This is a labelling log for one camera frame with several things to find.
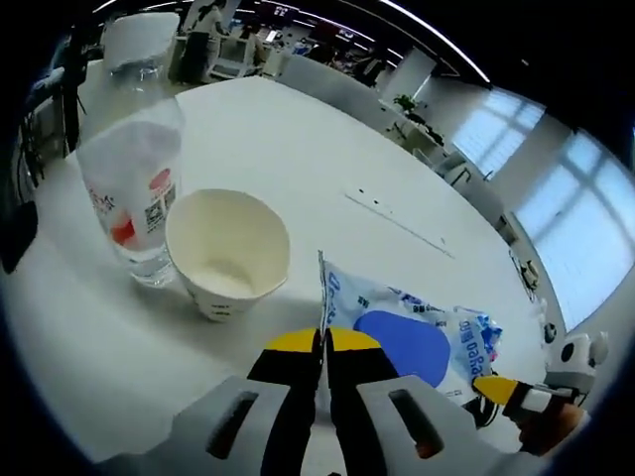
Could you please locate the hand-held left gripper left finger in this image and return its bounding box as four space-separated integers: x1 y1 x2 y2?
168 326 326 476

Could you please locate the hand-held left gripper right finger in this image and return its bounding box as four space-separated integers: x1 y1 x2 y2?
324 326 505 476

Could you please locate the clear packet with blue disc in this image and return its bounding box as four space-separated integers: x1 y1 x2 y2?
317 249 500 399

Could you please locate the white paper cup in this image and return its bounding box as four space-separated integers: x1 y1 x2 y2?
164 187 292 323

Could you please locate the clear plastic bottle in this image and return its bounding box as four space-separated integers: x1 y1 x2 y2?
75 95 186 290

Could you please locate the white tabletop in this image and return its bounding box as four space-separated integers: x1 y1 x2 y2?
0 77 568 476

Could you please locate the person's right hand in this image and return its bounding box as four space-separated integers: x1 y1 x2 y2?
514 403 592 456

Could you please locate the large window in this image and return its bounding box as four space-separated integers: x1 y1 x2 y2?
512 132 635 329
452 87 546 174

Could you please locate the potted green plant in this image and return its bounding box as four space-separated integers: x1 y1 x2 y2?
393 92 429 126

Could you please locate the grey chair back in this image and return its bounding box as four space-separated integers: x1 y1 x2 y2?
274 53 384 129

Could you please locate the black tripod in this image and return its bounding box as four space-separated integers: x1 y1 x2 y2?
53 22 89 156

